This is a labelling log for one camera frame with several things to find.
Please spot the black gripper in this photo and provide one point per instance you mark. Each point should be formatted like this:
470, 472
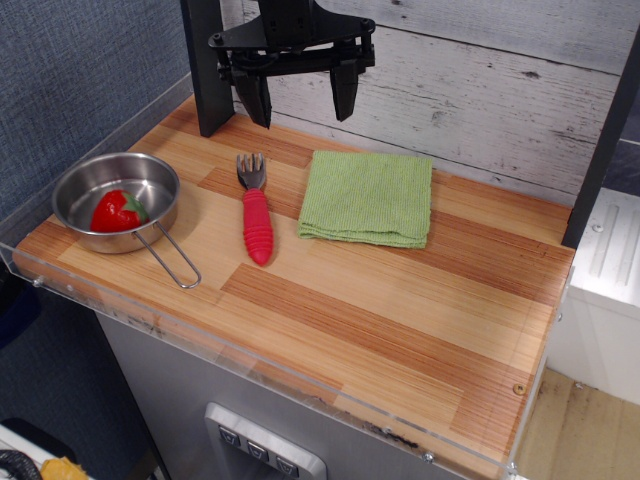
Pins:
290, 38

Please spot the green cloth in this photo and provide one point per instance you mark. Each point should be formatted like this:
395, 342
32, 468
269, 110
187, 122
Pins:
378, 199

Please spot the red toy strawberry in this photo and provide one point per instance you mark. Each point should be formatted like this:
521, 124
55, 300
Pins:
118, 211

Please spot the clear acrylic table guard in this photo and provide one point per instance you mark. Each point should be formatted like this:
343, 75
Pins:
432, 350

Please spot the grey cabinet with dispenser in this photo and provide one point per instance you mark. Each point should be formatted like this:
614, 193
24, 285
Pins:
218, 411

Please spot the white box on right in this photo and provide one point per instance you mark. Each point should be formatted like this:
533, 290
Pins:
596, 338

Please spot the yellow object bottom left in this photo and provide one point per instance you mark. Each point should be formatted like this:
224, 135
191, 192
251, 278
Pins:
62, 469

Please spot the dark left frame post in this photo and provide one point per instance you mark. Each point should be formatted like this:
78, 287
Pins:
213, 96

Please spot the red handled fork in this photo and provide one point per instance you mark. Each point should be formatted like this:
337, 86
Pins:
257, 228

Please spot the steel pan with handle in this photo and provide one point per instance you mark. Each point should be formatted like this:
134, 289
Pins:
150, 179

